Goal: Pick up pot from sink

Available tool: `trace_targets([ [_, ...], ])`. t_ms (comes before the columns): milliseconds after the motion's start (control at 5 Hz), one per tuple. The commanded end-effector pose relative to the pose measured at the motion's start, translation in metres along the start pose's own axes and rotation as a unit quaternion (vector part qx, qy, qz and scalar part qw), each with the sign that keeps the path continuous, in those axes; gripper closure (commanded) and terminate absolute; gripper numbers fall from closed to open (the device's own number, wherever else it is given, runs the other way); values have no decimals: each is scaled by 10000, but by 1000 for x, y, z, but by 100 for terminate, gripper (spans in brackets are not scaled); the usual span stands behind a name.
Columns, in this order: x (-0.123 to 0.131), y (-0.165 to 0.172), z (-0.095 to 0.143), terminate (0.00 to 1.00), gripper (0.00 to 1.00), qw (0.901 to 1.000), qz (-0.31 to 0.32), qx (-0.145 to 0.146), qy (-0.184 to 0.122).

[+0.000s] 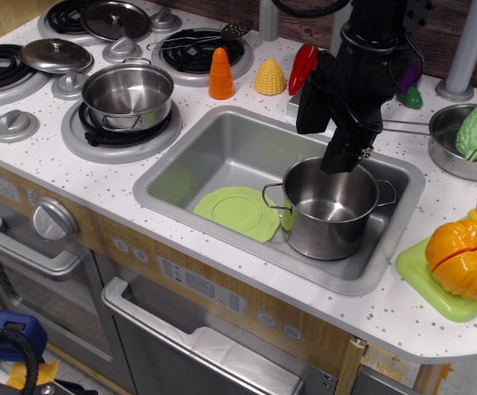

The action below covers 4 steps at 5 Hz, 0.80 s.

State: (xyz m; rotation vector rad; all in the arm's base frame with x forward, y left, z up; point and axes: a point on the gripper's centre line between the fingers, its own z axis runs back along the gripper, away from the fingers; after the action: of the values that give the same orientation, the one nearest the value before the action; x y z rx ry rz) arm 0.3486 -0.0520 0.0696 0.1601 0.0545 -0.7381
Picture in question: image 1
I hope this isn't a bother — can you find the black burner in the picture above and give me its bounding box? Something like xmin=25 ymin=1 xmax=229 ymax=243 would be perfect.
xmin=38 ymin=1 xmax=113 ymax=46
xmin=150 ymin=28 xmax=253 ymax=87
xmin=0 ymin=44 xmax=50 ymax=106
xmin=61 ymin=102 xmax=182 ymax=165

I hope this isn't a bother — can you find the purple toy eggplant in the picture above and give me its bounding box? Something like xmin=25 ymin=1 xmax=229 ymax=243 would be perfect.
xmin=396 ymin=65 xmax=424 ymax=109

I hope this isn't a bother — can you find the steel saucepan right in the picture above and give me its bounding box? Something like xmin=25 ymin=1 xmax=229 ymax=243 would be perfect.
xmin=380 ymin=103 xmax=477 ymax=183

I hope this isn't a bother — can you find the green plastic plate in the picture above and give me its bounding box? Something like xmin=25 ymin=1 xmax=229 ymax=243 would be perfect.
xmin=193 ymin=186 xmax=280 ymax=243

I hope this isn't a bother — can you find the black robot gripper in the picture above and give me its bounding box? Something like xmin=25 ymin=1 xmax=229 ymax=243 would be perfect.
xmin=296 ymin=28 xmax=412 ymax=174

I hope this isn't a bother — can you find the grey faucet post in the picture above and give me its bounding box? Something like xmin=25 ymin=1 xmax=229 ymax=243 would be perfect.
xmin=436 ymin=0 xmax=477 ymax=103
xmin=259 ymin=0 xmax=280 ymax=42

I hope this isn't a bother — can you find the yellow toy corn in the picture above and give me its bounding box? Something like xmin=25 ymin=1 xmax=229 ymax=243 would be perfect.
xmin=254 ymin=58 xmax=286 ymax=95

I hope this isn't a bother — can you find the black burner far left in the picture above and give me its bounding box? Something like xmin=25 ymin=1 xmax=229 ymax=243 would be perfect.
xmin=0 ymin=44 xmax=50 ymax=106

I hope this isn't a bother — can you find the light green cutting board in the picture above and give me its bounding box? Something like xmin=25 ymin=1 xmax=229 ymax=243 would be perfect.
xmin=396 ymin=237 xmax=477 ymax=323

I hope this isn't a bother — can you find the steel lid front left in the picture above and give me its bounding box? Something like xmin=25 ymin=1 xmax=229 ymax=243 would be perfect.
xmin=20 ymin=38 xmax=94 ymax=74

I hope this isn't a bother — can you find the grey toy sink basin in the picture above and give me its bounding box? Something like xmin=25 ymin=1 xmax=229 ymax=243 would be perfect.
xmin=133 ymin=106 xmax=425 ymax=295

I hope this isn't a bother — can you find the orange toy pumpkin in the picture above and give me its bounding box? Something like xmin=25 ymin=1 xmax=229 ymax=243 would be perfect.
xmin=424 ymin=220 xmax=477 ymax=300

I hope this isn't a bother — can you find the red toy pepper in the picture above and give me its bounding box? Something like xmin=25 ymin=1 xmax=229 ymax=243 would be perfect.
xmin=288 ymin=44 xmax=318 ymax=95

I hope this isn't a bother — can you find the metal slotted spatula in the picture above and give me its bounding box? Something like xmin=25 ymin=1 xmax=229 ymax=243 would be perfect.
xmin=146 ymin=18 xmax=253 ymax=49

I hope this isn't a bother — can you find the grey faucet post right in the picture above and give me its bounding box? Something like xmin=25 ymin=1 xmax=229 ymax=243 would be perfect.
xmin=436 ymin=0 xmax=477 ymax=103

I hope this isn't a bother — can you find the black burner back left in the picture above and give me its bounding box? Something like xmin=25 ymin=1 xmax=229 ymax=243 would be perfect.
xmin=38 ymin=1 xmax=113 ymax=46

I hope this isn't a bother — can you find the grey faucet post left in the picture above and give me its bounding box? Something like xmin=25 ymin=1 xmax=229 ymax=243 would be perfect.
xmin=259 ymin=0 xmax=280 ymax=42

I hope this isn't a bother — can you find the steel lid back burner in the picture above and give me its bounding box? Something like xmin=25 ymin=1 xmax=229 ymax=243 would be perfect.
xmin=80 ymin=1 xmax=151 ymax=41

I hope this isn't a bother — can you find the shallow steel pot on burner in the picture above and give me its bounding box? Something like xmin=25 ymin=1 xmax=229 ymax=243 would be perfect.
xmin=81 ymin=63 xmax=174 ymax=132

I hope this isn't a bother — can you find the grey stove knob front left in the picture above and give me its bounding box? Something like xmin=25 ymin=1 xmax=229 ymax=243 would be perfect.
xmin=0 ymin=109 xmax=39 ymax=143

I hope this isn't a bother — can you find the orange toy carrot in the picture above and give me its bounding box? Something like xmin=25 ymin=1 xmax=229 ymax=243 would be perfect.
xmin=208 ymin=47 xmax=234 ymax=100

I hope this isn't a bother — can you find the black burner back centre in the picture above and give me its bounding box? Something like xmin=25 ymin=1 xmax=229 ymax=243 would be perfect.
xmin=150 ymin=28 xmax=253 ymax=87

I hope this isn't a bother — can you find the blue tool with black hose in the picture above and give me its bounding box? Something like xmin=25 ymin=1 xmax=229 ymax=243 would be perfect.
xmin=0 ymin=309 xmax=97 ymax=394

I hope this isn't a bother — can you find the grey stove knob middle left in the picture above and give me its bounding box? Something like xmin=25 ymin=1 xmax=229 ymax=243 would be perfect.
xmin=51 ymin=72 xmax=89 ymax=100

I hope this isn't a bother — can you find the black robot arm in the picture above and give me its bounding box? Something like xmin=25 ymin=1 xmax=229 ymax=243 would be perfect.
xmin=296 ymin=1 xmax=433 ymax=174

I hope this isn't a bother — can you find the grey dishwasher door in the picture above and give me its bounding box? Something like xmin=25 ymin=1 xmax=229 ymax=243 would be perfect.
xmin=102 ymin=265 xmax=337 ymax=394

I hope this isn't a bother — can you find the tall steel pot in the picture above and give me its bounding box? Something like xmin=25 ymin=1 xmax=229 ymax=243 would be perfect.
xmin=262 ymin=157 xmax=397 ymax=261

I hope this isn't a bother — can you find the black burner front centre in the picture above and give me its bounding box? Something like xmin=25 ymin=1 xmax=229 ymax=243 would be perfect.
xmin=61 ymin=102 xmax=182 ymax=165

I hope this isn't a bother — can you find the grey stove knob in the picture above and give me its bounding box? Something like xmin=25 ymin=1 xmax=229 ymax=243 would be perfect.
xmin=102 ymin=36 xmax=143 ymax=64
xmin=51 ymin=72 xmax=89 ymax=100
xmin=151 ymin=7 xmax=183 ymax=34
xmin=0 ymin=109 xmax=39 ymax=143

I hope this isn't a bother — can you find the grey stove knob back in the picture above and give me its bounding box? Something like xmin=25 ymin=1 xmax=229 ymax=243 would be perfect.
xmin=151 ymin=7 xmax=183 ymax=34

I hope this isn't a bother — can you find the grey stove knob centre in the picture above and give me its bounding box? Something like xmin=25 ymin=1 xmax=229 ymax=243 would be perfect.
xmin=102 ymin=36 xmax=143 ymax=64

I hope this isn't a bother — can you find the silver oven dial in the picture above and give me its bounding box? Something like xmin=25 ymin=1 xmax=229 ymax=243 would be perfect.
xmin=30 ymin=197 xmax=79 ymax=241

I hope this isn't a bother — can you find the grey oven door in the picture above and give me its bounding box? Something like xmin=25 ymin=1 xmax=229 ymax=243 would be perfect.
xmin=0 ymin=203 xmax=136 ymax=394

